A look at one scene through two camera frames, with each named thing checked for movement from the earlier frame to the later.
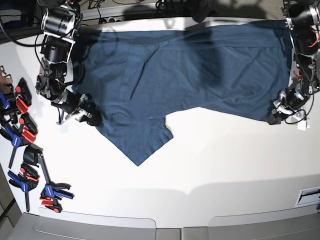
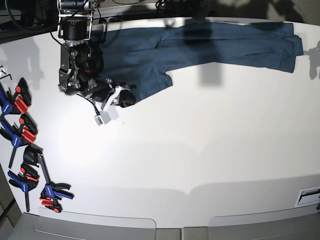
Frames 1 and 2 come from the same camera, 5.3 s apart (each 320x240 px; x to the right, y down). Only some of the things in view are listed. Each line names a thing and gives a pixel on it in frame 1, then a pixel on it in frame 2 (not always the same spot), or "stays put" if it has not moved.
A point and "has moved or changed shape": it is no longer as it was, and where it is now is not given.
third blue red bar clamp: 26,180 stays put
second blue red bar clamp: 26,134 stays put
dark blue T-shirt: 136,77 has moved or changed shape
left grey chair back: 52,224 stays put
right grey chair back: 297,223 stays put
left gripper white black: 80,107 -> 105,91
